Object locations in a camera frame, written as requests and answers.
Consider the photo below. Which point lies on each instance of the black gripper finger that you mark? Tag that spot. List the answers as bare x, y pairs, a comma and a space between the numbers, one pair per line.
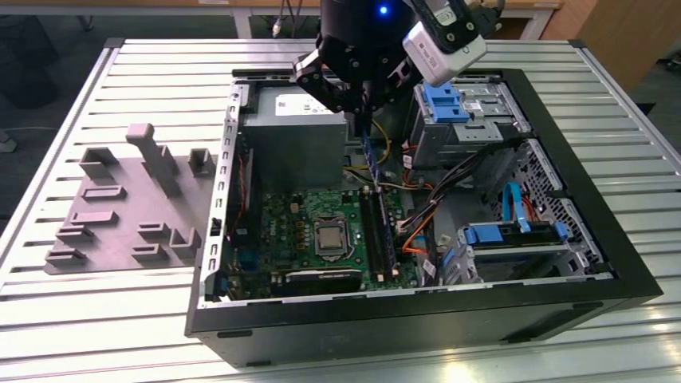
324, 88
396, 89

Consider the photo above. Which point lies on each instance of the RAM stick with label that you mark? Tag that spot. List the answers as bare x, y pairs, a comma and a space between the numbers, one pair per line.
372, 163

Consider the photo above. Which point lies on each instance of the RAM slot black latches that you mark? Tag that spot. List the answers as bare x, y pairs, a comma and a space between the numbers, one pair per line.
368, 233
380, 233

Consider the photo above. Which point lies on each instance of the RAM slot white latches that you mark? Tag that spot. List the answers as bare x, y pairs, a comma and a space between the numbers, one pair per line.
395, 273
373, 233

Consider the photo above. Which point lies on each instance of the installed RAM stick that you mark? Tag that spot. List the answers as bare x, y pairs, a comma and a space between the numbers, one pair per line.
387, 235

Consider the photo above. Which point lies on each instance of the blue drive latch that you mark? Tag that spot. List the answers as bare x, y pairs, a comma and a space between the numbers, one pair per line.
441, 103

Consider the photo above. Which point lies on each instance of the grey power supply unit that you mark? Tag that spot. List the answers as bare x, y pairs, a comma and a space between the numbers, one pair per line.
292, 151

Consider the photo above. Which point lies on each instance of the metal drive cage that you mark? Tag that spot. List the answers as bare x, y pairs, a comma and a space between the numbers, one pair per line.
479, 131

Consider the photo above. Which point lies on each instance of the green motherboard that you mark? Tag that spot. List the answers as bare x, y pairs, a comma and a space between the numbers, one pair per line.
276, 207

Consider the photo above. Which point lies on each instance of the silver CPU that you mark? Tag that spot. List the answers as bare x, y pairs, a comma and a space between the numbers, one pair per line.
331, 238

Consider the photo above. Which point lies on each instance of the hard disk in blue carrier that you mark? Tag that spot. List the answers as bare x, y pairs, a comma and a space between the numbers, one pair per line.
487, 235

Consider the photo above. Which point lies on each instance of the grey parts rack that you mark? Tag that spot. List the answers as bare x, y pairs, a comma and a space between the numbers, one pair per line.
134, 191

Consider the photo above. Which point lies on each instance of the brown wooden cabinet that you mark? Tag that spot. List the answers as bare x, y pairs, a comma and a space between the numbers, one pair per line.
628, 36

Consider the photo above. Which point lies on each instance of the metal disk bay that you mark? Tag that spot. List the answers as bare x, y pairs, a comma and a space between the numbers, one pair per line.
532, 249

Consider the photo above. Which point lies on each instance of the black graphics card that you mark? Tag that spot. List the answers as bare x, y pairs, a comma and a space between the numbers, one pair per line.
319, 281

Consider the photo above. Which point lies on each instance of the black chair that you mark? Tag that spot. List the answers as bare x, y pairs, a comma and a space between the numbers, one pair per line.
27, 60

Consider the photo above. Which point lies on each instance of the black PC case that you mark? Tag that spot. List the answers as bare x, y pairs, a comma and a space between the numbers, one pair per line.
372, 331

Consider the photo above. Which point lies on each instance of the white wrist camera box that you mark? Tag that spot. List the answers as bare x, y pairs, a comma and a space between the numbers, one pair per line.
447, 65

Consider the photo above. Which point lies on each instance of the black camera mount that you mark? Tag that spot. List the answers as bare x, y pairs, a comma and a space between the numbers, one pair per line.
457, 44

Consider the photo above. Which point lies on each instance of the wooden desk white frame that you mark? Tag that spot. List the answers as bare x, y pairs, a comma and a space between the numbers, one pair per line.
511, 13

